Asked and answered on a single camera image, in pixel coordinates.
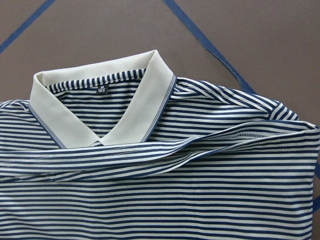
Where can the blue white striped polo shirt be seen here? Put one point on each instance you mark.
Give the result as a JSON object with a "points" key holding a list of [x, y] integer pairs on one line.
{"points": [[125, 150]]}

